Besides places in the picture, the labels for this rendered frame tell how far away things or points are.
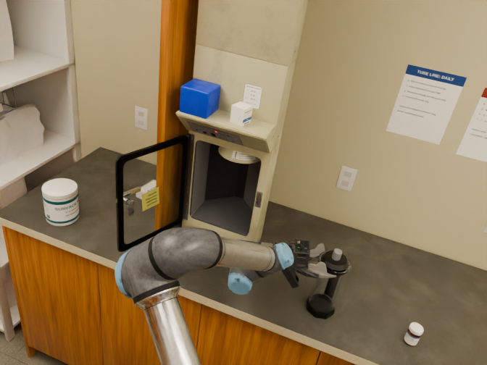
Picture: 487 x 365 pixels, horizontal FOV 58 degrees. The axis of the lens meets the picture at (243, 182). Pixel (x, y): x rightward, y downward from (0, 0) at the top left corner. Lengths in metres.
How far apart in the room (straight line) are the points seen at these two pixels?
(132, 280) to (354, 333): 0.84
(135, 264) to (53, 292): 1.10
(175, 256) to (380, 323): 0.91
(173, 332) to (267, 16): 0.93
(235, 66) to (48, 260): 1.12
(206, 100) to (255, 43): 0.23
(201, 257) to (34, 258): 1.16
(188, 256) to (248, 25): 0.76
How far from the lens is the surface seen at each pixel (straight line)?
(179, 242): 1.02
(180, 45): 1.54
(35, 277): 2.16
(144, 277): 1.07
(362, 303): 1.74
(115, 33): 2.22
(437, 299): 1.90
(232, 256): 1.12
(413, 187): 1.99
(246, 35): 1.45
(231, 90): 1.51
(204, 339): 1.81
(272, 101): 1.47
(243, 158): 1.61
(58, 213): 1.87
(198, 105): 1.45
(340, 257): 1.48
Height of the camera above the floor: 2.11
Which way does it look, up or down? 32 degrees down
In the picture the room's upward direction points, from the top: 9 degrees clockwise
